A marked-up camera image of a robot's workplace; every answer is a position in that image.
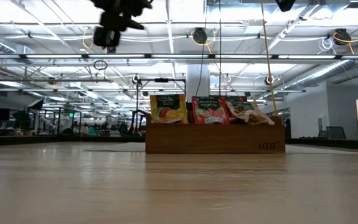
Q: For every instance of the long ceiling light bar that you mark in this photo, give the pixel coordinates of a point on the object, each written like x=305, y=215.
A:
x=178, y=56

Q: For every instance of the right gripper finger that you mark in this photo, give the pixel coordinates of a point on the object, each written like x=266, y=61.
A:
x=285, y=4

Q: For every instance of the beige tea packet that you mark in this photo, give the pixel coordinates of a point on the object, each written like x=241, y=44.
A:
x=239, y=104
x=256, y=118

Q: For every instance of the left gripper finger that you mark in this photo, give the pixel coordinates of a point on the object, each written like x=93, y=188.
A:
x=139, y=4
x=119, y=21

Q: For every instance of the black rig frame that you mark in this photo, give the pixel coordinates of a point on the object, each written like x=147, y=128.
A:
x=161, y=80

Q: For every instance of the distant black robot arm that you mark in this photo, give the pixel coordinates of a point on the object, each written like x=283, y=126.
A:
x=135, y=119

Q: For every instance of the wooden tea organiser box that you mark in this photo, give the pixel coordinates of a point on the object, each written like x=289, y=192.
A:
x=216, y=138

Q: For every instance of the person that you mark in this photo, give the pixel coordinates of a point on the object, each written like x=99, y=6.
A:
x=76, y=128
x=85, y=128

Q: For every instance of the orange tea packet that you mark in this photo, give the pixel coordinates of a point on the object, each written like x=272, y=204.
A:
x=167, y=109

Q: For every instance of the red tea packet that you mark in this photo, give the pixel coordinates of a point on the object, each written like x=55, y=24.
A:
x=210, y=110

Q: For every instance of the silver ventilation duct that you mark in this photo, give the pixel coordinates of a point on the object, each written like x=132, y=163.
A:
x=322, y=73

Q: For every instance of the grey office chair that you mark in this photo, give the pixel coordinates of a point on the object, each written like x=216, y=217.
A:
x=336, y=132

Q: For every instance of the white square column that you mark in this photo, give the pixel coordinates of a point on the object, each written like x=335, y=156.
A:
x=197, y=81

